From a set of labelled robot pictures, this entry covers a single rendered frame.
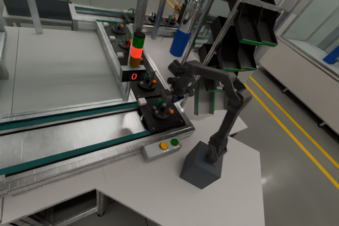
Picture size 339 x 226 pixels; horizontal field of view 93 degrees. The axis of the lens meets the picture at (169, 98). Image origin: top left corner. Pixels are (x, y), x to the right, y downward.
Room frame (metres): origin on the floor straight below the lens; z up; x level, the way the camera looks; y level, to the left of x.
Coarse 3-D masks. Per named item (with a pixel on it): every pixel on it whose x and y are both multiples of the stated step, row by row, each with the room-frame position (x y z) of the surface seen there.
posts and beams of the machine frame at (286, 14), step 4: (300, 0) 2.22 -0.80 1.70; (296, 4) 2.21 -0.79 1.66; (292, 8) 2.21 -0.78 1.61; (288, 12) 2.21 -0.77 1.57; (284, 16) 2.22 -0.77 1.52; (288, 16) 2.23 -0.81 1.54; (280, 20) 2.23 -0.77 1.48; (284, 20) 2.22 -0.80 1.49; (276, 24) 2.23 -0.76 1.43; (280, 24) 2.22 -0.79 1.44; (276, 28) 2.21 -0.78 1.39; (256, 48) 2.24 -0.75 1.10; (260, 48) 2.20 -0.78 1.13; (256, 52) 2.21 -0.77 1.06
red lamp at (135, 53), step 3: (132, 48) 0.61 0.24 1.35; (135, 48) 0.60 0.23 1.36; (141, 48) 0.62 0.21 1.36; (132, 51) 0.61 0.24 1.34; (135, 51) 0.60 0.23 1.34; (138, 51) 0.61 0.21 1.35; (141, 51) 0.63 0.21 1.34; (132, 54) 0.61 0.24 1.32; (135, 54) 0.61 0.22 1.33; (138, 54) 0.61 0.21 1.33; (135, 57) 0.61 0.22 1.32; (138, 57) 0.61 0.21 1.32
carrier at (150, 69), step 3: (141, 54) 1.18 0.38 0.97; (141, 57) 1.09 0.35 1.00; (144, 57) 1.16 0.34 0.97; (144, 60) 1.12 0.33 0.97; (147, 60) 1.14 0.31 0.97; (141, 63) 1.04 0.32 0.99; (144, 63) 1.05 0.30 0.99; (147, 63) 1.10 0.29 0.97; (144, 66) 1.04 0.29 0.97; (147, 66) 1.06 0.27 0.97; (150, 66) 1.08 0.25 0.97; (147, 69) 1.02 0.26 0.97; (150, 69) 1.04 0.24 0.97; (150, 72) 1.01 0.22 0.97; (153, 72) 1.03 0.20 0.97
